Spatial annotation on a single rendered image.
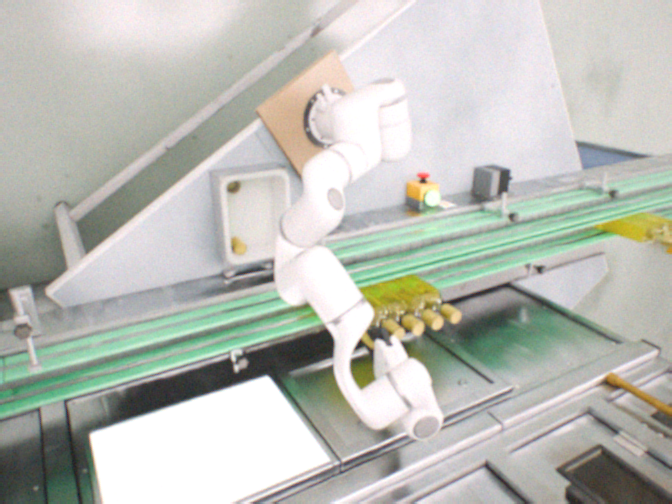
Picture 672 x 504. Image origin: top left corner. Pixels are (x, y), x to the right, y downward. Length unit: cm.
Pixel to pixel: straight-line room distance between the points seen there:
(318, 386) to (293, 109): 68
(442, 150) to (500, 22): 41
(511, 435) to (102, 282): 99
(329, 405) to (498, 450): 37
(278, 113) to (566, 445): 100
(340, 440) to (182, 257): 60
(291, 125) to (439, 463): 85
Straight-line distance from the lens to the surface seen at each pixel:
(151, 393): 139
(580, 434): 133
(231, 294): 131
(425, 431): 101
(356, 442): 114
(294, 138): 137
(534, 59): 190
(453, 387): 131
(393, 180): 159
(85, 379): 127
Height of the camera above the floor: 199
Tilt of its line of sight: 53 degrees down
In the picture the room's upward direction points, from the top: 124 degrees clockwise
